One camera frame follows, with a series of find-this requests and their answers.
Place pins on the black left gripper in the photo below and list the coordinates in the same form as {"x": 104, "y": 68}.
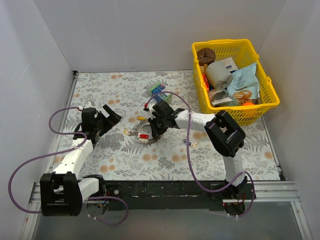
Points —
{"x": 105, "y": 120}

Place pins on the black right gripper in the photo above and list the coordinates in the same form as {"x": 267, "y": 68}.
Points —
{"x": 155, "y": 127}

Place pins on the red key tag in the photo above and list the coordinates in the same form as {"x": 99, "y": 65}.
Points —
{"x": 143, "y": 136}

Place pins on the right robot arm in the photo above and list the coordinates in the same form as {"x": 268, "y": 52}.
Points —
{"x": 226, "y": 136}

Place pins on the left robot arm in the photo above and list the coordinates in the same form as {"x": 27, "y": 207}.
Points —
{"x": 62, "y": 192}

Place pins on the floral tablecloth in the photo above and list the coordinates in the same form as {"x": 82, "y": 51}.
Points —
{"x": 147, "y": 126}

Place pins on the green sponge pack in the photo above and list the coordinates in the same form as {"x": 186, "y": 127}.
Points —
{"x": 160, "y": 88}

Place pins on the clear plastic bag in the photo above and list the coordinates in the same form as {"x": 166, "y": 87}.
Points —
{"x": 218, "y": 97}

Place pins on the orange snack box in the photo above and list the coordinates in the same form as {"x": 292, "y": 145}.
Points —
{"x": 204, "y": 78}

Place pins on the grey wrapped paper roll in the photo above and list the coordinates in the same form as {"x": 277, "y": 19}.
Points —
{"x": 218, "y": 75}

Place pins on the brown paper cup stack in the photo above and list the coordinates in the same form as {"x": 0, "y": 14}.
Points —
{"x": 206, "y": 56}

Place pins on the orange ball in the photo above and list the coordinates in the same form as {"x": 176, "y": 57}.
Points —
{"x": 248, "y": 103}

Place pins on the cassava chips bag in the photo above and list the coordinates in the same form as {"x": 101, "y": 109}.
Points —
{"x": 245, "y": 86}

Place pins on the white blue box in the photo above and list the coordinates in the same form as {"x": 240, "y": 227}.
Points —
{"x": 229, "y": 64}

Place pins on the yellow plastic basket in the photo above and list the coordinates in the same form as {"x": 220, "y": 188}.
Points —
{"x": 243, "y": 54}

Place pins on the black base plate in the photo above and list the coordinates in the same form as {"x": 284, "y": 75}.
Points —
{"x": 169, "y": 195}

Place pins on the aluminium rail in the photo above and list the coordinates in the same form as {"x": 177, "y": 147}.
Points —
{"x": 180, "y": 210}

